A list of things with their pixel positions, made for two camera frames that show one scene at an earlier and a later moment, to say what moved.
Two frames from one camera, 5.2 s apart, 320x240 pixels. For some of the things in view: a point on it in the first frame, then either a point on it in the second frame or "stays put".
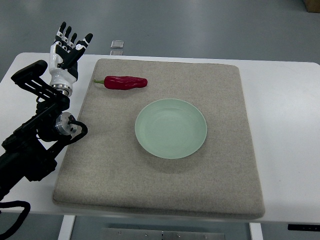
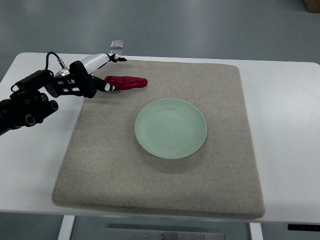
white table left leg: (66, 227) stays put
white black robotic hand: (64, 52) -> (89, 84)
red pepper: (121, 82) stays put
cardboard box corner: (312, 6) stays put
